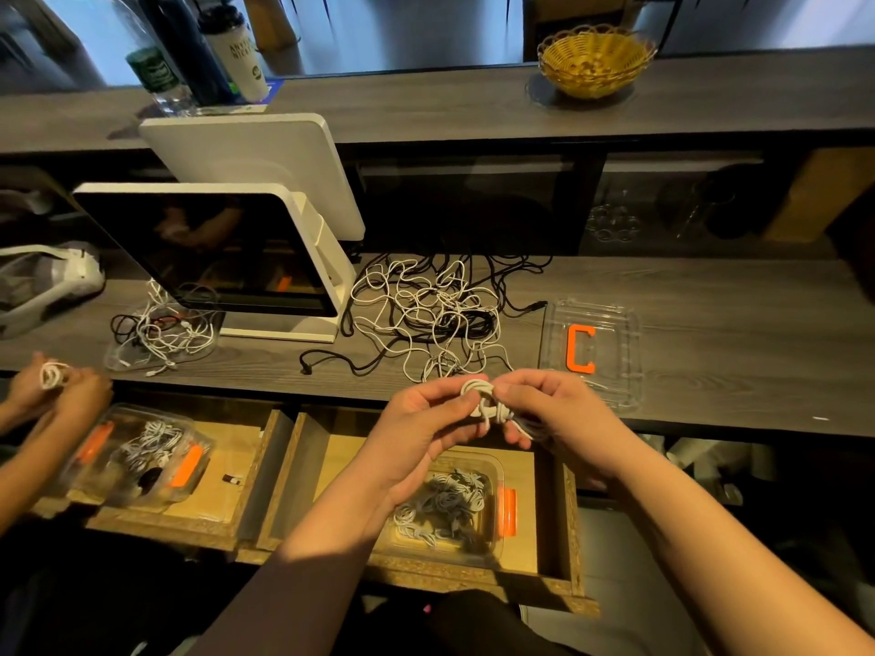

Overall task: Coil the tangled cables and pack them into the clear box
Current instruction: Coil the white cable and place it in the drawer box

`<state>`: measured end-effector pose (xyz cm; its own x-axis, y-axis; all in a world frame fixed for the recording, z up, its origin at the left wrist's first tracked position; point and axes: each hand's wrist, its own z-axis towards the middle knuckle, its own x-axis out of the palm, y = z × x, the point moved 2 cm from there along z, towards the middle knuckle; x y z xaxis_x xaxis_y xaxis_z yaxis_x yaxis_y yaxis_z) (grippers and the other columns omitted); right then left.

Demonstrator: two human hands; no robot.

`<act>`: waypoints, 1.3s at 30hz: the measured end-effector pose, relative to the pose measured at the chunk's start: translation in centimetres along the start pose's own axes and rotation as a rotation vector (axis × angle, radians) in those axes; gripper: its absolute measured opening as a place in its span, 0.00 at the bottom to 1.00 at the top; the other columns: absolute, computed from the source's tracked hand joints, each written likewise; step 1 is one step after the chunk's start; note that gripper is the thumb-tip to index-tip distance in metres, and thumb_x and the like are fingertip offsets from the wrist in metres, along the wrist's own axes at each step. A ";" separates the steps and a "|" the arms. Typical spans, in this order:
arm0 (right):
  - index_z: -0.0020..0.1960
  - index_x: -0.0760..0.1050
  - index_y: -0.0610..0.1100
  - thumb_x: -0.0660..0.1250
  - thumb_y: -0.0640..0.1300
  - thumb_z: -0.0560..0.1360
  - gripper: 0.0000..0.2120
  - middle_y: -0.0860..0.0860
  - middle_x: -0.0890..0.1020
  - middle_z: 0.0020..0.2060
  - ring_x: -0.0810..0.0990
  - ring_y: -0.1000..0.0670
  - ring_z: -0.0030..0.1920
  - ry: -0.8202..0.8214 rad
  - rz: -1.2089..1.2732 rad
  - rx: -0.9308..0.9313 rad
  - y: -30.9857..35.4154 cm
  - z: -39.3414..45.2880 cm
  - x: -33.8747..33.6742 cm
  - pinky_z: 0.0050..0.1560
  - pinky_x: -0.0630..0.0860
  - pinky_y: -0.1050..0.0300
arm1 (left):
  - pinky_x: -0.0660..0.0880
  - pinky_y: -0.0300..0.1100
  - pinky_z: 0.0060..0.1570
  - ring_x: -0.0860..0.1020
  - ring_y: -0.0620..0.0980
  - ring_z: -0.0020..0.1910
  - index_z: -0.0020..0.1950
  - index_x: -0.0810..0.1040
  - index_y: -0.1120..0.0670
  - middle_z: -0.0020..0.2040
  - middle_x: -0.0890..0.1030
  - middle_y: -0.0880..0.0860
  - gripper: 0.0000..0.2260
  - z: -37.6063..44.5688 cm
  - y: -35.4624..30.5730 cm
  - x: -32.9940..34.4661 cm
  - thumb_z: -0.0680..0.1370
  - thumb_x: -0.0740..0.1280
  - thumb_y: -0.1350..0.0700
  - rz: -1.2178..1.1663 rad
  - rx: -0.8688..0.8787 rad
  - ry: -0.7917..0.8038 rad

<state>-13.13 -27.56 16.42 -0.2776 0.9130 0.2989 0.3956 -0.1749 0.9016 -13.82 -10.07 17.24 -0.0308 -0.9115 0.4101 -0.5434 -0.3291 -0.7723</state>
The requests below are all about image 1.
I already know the grey wooden bar counter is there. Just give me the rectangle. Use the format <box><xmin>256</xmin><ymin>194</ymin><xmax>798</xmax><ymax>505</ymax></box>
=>
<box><xmin>0</xmin><ymin>45</ymin><xmax>875</xmax><ymax>156</ymax></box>

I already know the person's left forearm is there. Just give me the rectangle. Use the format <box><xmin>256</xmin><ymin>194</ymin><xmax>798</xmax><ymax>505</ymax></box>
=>
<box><xmin>191</xmin><ymin>485</ymin><xmax>412</xmax><ymax>656</ymax></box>

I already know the brown wooden chair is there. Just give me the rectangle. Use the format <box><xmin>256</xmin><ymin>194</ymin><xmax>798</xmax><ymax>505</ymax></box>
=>
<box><xmin>522</xmin><ymin>0</ymin><xmax>637</xmax><ymax>56</ymax></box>

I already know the bundle of black cables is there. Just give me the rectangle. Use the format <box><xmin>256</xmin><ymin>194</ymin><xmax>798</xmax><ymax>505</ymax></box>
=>
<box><xmin>471</xmin><ymin>252</ymin><xmax>555</xmax><ymax>323</ymax></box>

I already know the black thermos bottle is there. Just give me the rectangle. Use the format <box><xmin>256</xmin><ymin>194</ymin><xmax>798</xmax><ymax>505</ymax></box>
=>
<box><xmin>137</xmin><ymin>0</ymin><xmax>241</xmax><ymax>107</ymax></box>

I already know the another person's forearm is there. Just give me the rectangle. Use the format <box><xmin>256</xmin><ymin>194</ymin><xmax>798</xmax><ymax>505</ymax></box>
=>
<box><xmin>0</xmin><ymin>419</ymin><xmax>87</xmax><ymax>534</ymax></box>

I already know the person's left hand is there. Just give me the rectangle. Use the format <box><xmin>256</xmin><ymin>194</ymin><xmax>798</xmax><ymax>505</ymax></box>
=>
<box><xmin>348</xmin><ymin>374</ymin><xmax>497</xmax><ymax>511</ymax></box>

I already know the clear container drawer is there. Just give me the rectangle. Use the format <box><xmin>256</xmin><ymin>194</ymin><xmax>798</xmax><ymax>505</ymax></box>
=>
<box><xmin>376</xmin><ymin>450</ymin><xmax>521</xmax><ymax>566</ymax></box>
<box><xmin>61</xmin><ymin>405</ymin><xmax>216</xmax><ymax>511</ymax></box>

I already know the person's right hand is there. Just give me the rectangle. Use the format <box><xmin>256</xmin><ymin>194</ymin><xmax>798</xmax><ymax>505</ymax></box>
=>
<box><xmin>492</xmin><ymin>368</ymin><xmax>651</xmax><ymax>487</ymax></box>

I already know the clear plastic water bottle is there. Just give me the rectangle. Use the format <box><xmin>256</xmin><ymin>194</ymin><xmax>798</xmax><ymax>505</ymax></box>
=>
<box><xmin>109</xmin><ymin>0</ymin><xmax>196</xmax><ymax>115</ymax></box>

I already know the clear lid orange handle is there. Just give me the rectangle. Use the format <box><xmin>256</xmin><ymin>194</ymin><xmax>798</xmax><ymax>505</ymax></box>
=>
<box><xmin>540</xmin><ymin>299</ymin><xmax>644</xmax><ymax>411</ymax></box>

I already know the white paper coffee cup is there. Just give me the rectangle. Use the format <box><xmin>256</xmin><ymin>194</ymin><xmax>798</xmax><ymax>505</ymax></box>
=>
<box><xmin>198</xmin><ymin>4</ymin><xmax>273</xmax><ymax>104</ymax></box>

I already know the yellow woven basket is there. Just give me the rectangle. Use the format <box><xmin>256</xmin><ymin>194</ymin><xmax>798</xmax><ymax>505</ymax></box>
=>
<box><xmin>536</xmin><ymin>24</ymin><xmax>659</xmax><ymax>101</ymax></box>

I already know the flat cardboard sheet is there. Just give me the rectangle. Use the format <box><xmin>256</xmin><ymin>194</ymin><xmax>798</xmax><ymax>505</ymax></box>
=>
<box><xmin>766</xmin><ymin>146</ymin><xmax>875</xmax><ymax>244</ymax></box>

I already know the person's right forearm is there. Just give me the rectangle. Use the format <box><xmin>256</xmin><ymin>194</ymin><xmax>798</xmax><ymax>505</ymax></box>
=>
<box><xmin>602</xmin><ymin>444</ymin><xmax>875</xmax><ymax>656</ymax></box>

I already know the white touchscreen monitor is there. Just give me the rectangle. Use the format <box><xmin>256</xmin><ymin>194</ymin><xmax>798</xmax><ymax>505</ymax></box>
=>
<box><xmin>71</xmin><ymin>181</ymin><xmax>357</xmax><ymax>343</ymax></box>

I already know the white headset device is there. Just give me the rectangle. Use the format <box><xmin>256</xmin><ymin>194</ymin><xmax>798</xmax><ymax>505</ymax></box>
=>
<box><xmin>0</xmin><ymin>242</ymin><xmax>107</xmax><ymax>336</ymax></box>

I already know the pile of white containers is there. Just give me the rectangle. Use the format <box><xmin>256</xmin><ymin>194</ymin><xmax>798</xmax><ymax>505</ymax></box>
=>
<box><xmin>643</xmin><ymin>433</ymin><xmax>781</xmax><ymax>507</ymax></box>

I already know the white customer display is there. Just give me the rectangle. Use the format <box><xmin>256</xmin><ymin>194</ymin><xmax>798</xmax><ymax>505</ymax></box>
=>
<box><xmin>137</xmin><ymin>113</ymin><xmax>366</xmax><ymax>243</ymax></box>

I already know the wooden drawer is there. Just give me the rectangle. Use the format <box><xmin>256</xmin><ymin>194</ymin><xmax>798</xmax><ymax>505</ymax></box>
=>
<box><xmin>27</xmin><ymin>395</ymin><xmax>295</xmax><ymax>555</ymax></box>
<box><xmin>235</xmin><ymin>409</ymin><xmax>601</xmax><ymax>616</ymax></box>

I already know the black cable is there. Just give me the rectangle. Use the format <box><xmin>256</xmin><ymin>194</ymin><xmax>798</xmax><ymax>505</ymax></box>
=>
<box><xmin>298</xmin><ymin>345</ymin><xmax>391</xmax><ymax>377</ymax></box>

